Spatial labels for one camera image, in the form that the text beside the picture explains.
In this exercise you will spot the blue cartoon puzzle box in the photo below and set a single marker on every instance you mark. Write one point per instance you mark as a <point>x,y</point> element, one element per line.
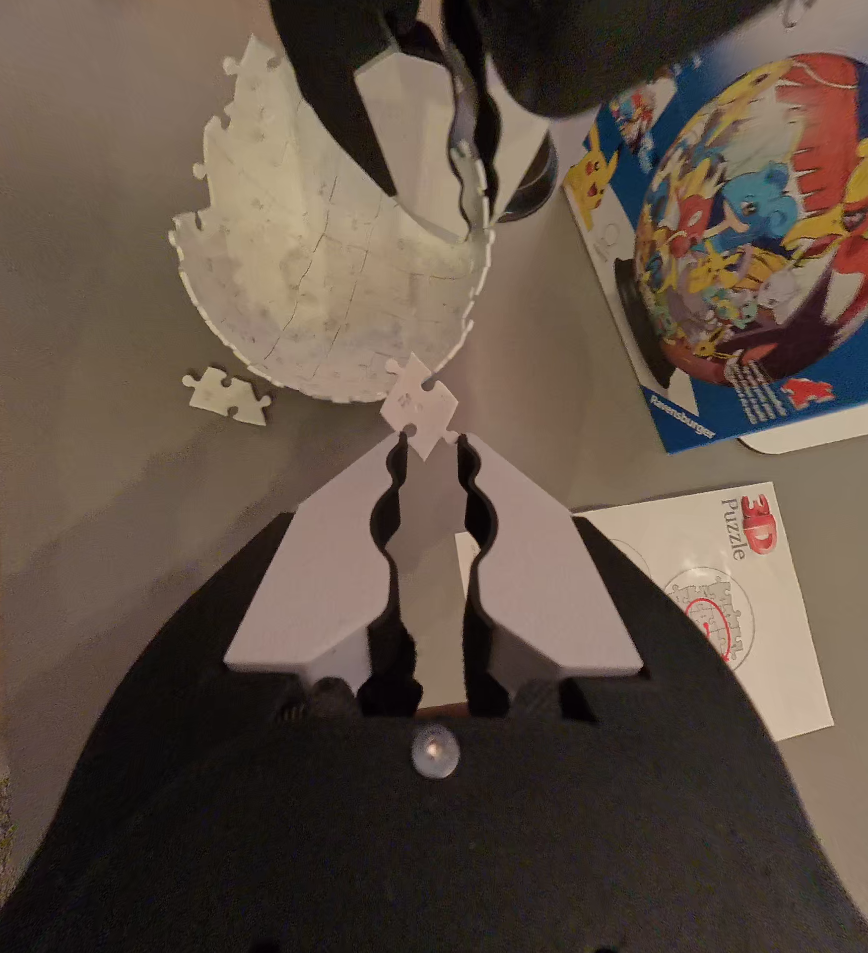
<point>776,223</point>

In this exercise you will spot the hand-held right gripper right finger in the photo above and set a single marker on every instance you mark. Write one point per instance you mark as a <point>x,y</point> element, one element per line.
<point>553,603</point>

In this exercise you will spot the single white puzzle piece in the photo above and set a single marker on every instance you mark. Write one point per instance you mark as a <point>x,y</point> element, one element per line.
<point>419,406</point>

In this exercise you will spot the white instruction sheet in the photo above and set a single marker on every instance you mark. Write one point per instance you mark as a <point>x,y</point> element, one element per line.
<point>769,595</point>

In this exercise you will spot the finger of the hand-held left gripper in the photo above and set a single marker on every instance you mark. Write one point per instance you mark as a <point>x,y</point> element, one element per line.
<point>404,112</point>
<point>519,149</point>

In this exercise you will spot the black round stand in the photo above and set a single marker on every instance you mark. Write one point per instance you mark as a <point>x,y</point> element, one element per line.
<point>538,182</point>

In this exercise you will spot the partly built white puzzle ball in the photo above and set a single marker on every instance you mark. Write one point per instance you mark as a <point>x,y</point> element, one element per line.
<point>292,246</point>

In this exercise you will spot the joined pair white puzzle pieces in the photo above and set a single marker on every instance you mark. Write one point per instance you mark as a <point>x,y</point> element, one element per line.
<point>218,393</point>

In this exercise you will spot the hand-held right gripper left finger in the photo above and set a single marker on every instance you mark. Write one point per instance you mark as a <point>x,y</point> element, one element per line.
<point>307,595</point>

